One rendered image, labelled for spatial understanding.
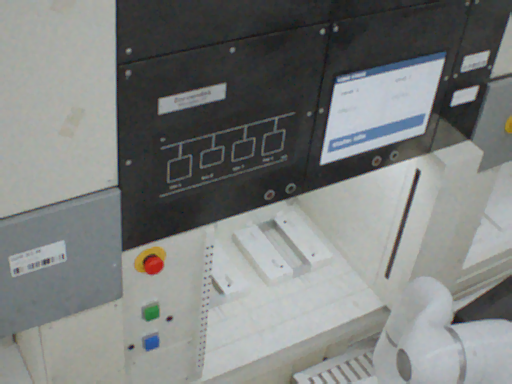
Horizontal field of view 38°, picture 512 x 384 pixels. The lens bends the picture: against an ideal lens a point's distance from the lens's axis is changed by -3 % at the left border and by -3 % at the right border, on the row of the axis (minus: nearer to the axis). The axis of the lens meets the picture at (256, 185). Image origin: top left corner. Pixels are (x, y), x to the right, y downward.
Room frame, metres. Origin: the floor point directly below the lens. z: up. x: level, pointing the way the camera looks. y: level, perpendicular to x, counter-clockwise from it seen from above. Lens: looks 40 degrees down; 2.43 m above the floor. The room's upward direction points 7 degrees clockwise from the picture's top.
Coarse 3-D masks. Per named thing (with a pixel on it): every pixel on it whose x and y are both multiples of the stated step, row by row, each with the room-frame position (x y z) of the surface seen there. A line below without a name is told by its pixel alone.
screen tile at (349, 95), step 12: (360, 84) 1.27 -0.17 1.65; (372, 84) 1.28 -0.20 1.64; (384, 84) 1.30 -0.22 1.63; (348, 96) 1.25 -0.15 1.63; (360, 96) 1.27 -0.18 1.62; (372, 96) 1.29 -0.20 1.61; (384, 96) 1.31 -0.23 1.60; (336, 108) 1.24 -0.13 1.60; (372, 108) 1.29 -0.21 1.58; (336, 120) 1.24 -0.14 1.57; (348, 120) 1.26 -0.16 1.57; (360, 120) 1.28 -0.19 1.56; (372, 120) 1.30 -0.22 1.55; (336, 132) 1.25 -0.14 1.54
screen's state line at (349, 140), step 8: (400, 120) 1.34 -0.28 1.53; (408, 120) 1.36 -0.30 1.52; (416, 120) 1.37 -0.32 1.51; (376, 128) 1.31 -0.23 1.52; (384, 128) 1.32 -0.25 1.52; (392, 128) 1.33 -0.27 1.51; (400, 128) 1.35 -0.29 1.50; (408, 128) 1.36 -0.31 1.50; (344, 136) 1.26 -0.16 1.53; (352, 136) 1.27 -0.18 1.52; (360, 136) 1.28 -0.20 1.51; (368, 136) 1.30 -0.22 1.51; (376, 136) 1.31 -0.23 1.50; (336, 144) 1.25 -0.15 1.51; (344, 144) 1.26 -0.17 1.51; (352, 144) 1.27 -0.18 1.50; (328, 152) 1.24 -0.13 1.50
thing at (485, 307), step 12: (492, 288) 1.54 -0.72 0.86; (504, 288) 1.55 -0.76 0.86; (480, 300) 1.49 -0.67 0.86; (492, 300) 1.49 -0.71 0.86; (504, 300) 1.50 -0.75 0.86; (456, 312) 1.43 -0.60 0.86; (468, 312) 1.44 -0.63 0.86; (480, 312) 1.44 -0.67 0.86; (492, 312) 1.44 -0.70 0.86; (504, 312) 1.45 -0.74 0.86
